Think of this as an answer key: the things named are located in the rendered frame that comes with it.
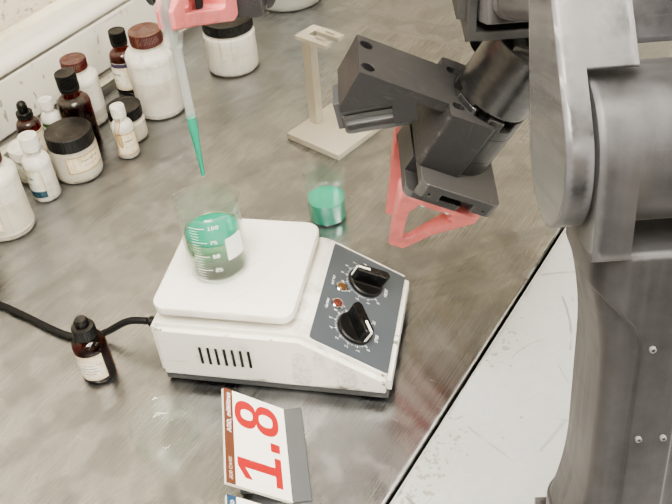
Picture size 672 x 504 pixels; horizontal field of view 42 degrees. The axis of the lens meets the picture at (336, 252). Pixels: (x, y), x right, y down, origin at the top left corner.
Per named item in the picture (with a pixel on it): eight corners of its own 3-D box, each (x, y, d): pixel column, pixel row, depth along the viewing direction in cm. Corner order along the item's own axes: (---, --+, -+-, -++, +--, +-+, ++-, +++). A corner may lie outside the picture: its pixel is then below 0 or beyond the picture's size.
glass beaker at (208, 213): (259, 250, 76) (246, 175, 71) (242, 293, 73) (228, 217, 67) (193, 245, 78) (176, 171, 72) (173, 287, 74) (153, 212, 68)
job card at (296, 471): (301, 409, 74) (296, 377, 71) (312, 502, 67) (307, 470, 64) (228, 419, 73) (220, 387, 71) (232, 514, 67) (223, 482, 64)
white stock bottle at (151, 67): (190, 114, 110) (173, 34, 103) (142, 125, 109) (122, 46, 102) (181, 91, 114) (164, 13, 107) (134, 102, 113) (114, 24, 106)
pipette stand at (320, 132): (382, 128, 104) (378, 29, 96) (338, 161, 100) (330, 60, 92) (331, 108, 109) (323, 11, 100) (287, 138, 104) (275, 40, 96)
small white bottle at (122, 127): (115, 152, 105) (101, 104, 100) (135, 145, 106) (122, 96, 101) (123, 162, 103) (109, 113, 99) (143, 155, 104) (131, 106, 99)
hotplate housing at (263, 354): (409, 295, 83) (408, 230, 78) (391, 404, 73) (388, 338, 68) (185, 278, 87) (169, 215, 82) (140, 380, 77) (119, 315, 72)
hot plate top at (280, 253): (322, 229, 79) (321, 221, 78) (293, 326, 70) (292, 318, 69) (194, 221, 81) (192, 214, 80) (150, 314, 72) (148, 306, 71)
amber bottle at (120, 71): (132, 79, 118) (117, 21, 112) (149, 86, 116) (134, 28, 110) (112, 90, 116) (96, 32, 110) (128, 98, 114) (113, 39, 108)
